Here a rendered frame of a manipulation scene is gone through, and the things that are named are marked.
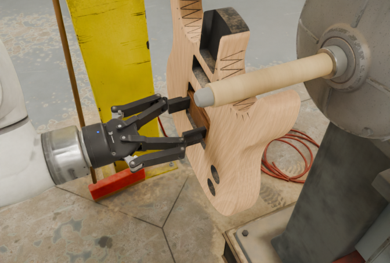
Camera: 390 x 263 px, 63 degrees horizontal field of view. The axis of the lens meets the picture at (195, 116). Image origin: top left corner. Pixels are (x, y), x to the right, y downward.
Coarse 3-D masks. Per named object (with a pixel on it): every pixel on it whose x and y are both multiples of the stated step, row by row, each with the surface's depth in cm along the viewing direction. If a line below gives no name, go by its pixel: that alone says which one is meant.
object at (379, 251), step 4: (388, 240) 46; (384, 244) 47; (388, 244) 46; (380, 248) 48; (384, 248) 47; (388, 248) 46; (376, 252) 49; (380, 252) 48; (384, 252) 47; (388, 252) 46; (372, 256) 50; (376, 256) 49; (380, 256) 48; (384, 256) 47; (388, 256) 47; (368, 260) 52; (372, 260) 51; (376, 260) 49; (380, 260) 48; (384, 260) 48; (388, 260) 47
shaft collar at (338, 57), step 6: (324, 48) 44; (330, 48) 44; (336, 48) 44; (330, 54) 44; (336, 54) 43; (342, 54) 43; (336, 60) 43; (342, 60) 43; (336, 66) 43; (342, 66) 44; (336, 72) 44; (342, 72) 44; (324, 78) 46; (330, 78) 46
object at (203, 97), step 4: (204, 88) 39; (208, 88) 39; (196, 92) 39; (200, 92) 39; (204, 92) 39; (208, 92) 39; (196, 96) 39; (200, 96) 39; (204, 96) 39; (208, 96) 39; (212, 96) 39; (196, 100) 39; (200, 100) 39; (204, 100) 39; (208, 100) 39; (212, 100) 39; (196, 104) 40; (200, 104) 39; (204, 104) 39; (208, 104) 39; (212, 104) 39
